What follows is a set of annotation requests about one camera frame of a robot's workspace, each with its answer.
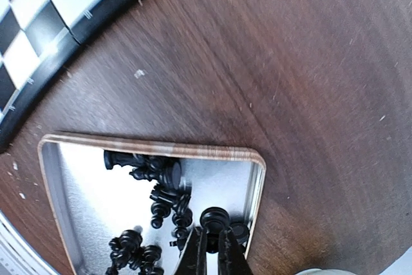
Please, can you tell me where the black chess pawn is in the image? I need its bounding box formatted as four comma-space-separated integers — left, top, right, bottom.
200, 207, 230, 254

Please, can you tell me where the white bowl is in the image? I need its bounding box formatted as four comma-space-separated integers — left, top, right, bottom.
296, 269, 341, 275

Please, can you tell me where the wooden metal tray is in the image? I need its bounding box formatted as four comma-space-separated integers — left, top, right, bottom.
38, 132, 267, 274

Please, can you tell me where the black white chess board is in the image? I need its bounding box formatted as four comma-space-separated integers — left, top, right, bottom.
0, 0, 191, 153

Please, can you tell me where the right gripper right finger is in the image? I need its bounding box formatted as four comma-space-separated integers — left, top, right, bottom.
218, 227, 247, 275

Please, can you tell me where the black chess pieces pile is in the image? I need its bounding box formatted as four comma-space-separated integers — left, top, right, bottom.
104, 150, 192, 274

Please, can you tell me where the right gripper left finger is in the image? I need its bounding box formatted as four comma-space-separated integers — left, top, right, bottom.
174, 227, 207, 275

